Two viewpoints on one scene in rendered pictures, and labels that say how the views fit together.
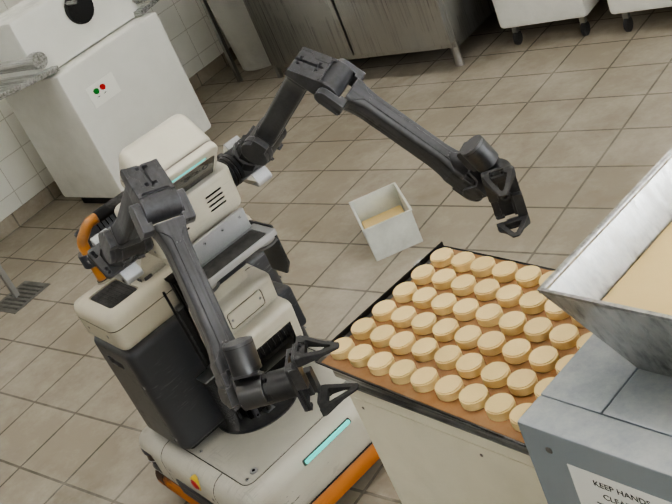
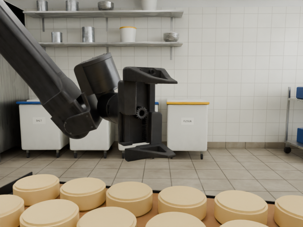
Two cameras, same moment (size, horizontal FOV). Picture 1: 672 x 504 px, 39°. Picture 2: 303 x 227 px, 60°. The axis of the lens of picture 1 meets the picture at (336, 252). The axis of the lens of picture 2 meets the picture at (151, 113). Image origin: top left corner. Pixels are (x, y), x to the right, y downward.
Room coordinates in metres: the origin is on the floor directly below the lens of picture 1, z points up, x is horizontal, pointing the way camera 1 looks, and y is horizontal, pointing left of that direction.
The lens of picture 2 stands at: (1.39, -0.08, 1.04)
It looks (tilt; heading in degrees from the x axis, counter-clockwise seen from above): 7 degrees down; 314
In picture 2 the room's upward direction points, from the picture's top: straight up
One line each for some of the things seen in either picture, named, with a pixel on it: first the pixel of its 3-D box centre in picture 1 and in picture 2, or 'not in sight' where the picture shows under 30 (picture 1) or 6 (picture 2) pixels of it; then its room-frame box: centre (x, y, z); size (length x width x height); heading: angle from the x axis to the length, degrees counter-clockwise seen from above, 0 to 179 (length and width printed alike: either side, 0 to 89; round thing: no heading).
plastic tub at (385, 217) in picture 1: (385, 221); not in sight; (3.53, -0.25, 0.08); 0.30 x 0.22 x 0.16; 179
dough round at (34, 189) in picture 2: (442, 257); (37, 188); (1.69, -0.20, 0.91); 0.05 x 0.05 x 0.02
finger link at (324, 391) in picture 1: (331, 387); not in sight; (1.38, 0.11, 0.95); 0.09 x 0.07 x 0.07; 76
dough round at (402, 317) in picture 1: (404, 317); not in sight; (1.55, -0.07, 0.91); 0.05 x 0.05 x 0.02
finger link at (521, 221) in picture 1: (511, 219); (153, 139); (1.65, -0.35, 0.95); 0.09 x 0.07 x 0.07; 166
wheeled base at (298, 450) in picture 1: (272, 428); not in sight; (2.41, 0.41, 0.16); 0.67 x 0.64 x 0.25; 31
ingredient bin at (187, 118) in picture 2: not in sight; (185, 127); (3.53, -3.02, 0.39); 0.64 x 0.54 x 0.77; 129
